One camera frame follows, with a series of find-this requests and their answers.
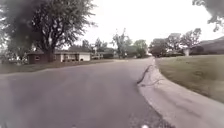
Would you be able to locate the grey asphalt road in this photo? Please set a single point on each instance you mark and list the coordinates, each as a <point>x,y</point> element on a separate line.
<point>83,96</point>

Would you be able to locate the low brick house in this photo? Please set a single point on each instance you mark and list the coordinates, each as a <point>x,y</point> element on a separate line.
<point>66,56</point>

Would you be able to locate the row of distant trees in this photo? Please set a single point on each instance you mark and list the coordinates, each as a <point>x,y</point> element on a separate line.
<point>160,45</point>

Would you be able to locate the pale concrete kerb strip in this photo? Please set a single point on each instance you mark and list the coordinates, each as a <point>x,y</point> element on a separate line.
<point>176,103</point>

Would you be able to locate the large dark tree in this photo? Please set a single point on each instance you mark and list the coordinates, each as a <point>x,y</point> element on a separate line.
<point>46,23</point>

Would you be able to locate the dry grass verge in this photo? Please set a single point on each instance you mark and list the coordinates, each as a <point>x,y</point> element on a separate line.
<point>30,66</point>

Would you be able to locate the green grass lawn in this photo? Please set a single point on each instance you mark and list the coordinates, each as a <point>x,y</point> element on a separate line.
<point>196,73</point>

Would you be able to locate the building with dark roof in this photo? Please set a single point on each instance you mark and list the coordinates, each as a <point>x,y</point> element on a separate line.
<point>210,47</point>

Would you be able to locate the overhanging tree branches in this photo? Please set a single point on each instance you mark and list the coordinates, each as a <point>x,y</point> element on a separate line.
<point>213,10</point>

